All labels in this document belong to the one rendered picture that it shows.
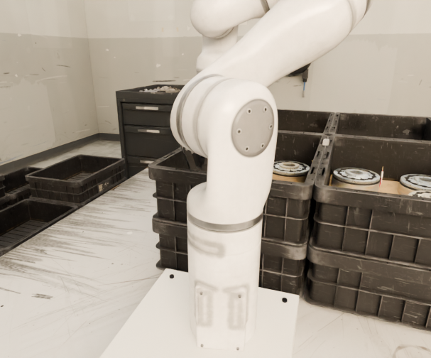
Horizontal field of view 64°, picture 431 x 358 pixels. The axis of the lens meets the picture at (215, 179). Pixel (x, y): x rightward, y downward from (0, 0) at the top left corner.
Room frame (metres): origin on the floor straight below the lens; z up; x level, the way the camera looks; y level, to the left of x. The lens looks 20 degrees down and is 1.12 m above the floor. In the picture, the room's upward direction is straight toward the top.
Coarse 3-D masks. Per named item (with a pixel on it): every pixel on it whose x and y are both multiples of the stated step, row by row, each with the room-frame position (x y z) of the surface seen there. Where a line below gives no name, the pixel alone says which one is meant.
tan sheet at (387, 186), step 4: (380, 180) 0.80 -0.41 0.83; (384, 180) 0.80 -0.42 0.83; (388, 180) 0.80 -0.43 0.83; (384, 184) 0.78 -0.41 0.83; (388, 184) 0.78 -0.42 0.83; (392, 184) 0.78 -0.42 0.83; (396, 184) 0.78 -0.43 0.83; (380, 188) 0.75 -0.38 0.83; (384, 188) 0.75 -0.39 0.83; (388, 188) 0.75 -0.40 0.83; (392, 188) 0.75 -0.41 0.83; (396, 188) 0.75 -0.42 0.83; (388, 192) 0.72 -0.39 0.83; (392, 192) 0.72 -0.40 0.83; (396, 192) 0.72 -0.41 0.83
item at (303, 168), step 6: (276, 162) 0.86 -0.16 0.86; (294, 162) 0.86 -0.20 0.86; (276, 168) 0.81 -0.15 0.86; (282, 168) 0.80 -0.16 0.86; (300, 168) 0.81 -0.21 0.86; (306, 168) 0.80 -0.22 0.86; (282, 174) 0.78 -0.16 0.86; (288, 174) 0.77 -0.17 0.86; (294, 174) 0.77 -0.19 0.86; (300, 174) 0.77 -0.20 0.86
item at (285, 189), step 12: (288, 132) 0.90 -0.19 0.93; (168, 156) 0.67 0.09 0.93; (156, 168) 0.60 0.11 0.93; (168, 168) 0.59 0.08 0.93; (180, 168) 0.59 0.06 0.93; (168, 180) 0.59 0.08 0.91; (180, 180) 0.58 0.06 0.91; (192, 180) 0.57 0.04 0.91; (204, 180) 0.56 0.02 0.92; (276, 180) 0.53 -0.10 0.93; (312, 180) 0.53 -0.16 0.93; (276, 192) 0.52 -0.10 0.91; (288, 192) 0.51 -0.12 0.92; (300, 192) 0.51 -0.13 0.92; (312, 192) 0.52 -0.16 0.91
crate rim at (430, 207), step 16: (416, 144) 0.79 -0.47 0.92; (320, 176) 0.55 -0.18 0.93; (320, 192) 0.50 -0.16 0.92; (336, 192) 0.49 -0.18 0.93; (352, 192) 0.48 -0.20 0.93; (368, 192) 0.48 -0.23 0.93; (384, 192) 0.48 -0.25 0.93; (368, 208) 0.47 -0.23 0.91; (384, 208) 0.46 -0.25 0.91; (400, 208) 0.46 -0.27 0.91; (416, 208) 0.45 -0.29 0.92
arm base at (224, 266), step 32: (192, 224) 0.36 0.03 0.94; (256, 224) 0.36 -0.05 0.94; (192, 256) 0.36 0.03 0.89; (224, 256) 0.34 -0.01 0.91; (256, 256) 0.36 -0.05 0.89; (192, 288) 0.36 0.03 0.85; (224, 288) 0.34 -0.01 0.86; (256, 288) 0.37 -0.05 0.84; (192, 320) 0.37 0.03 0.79; (224, 320) 0.34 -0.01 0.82
